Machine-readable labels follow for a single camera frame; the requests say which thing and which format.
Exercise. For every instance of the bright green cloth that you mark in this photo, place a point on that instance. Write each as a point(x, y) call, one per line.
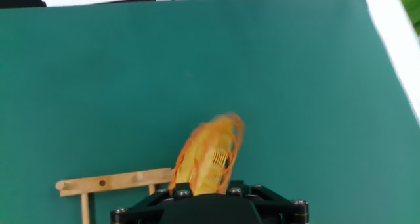
point(410, 0)

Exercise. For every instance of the orange yellow wicker basket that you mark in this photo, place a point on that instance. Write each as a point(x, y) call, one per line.
point(206, 158)

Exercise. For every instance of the green table mat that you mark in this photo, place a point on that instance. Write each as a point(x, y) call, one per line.
point(229, 69)

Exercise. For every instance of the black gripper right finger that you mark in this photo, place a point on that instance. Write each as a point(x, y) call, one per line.
point(282, 212)

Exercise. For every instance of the wooden peg dish rack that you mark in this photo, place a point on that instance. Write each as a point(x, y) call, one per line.
point(115, 182)

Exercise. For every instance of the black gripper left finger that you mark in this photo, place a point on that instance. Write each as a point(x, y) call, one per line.
point(144, 214)

